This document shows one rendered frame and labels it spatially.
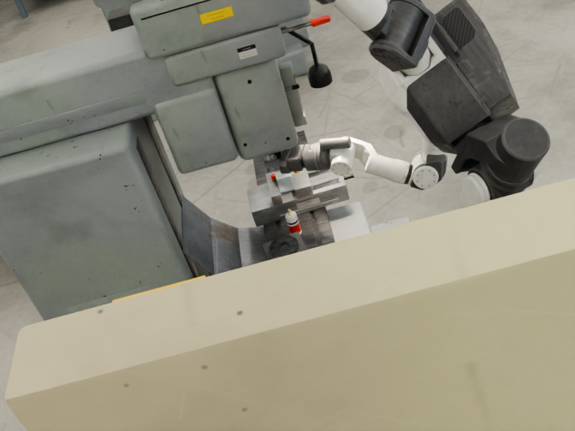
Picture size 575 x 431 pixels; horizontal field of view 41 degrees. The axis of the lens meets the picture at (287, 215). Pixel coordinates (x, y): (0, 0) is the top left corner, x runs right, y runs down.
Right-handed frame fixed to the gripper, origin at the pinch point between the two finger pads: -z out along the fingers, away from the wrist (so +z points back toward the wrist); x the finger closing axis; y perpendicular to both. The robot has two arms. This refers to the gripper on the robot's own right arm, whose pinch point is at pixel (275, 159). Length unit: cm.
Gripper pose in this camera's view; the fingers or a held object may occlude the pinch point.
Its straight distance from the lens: 248.1
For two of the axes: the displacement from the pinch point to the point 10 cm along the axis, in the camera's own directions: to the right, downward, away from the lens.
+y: 2.5, 7.6, 6.1
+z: 9.4, -0.3, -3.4
